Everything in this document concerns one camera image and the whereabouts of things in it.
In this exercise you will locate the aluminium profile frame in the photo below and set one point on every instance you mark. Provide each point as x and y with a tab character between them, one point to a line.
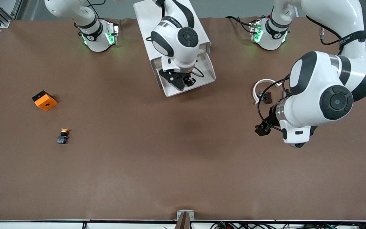
6	23

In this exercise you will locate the orange box with hole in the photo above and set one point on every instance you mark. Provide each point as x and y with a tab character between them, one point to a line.
46	103

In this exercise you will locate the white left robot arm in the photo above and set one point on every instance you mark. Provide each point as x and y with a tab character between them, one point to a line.
313	82

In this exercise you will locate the chrome valve fitting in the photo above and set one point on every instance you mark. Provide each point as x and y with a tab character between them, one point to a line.
261	95

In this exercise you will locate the white drawer with black tab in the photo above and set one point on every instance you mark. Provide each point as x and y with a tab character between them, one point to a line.
199	86

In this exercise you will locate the white semicircular pipe clamp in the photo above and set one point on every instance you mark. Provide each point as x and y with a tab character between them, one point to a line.
267	80

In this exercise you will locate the brown cylindrical part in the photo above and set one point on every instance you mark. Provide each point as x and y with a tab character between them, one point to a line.
268	97

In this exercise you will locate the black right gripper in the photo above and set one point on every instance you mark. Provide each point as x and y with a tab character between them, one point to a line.
189	79

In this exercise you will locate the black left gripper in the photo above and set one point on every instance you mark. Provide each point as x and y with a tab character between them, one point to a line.
269	120

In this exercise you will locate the yellow push button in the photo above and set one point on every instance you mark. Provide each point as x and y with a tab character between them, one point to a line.
63	139

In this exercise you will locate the white plain drawer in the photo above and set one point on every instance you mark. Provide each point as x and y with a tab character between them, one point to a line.
156	71
157	64

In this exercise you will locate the white drawer cabinet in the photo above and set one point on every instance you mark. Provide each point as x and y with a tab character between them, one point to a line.
143	25

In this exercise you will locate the grey metal bracket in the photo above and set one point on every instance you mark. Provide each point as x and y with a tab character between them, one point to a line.
179	213

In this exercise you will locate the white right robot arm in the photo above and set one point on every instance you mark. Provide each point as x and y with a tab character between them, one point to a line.
176	38

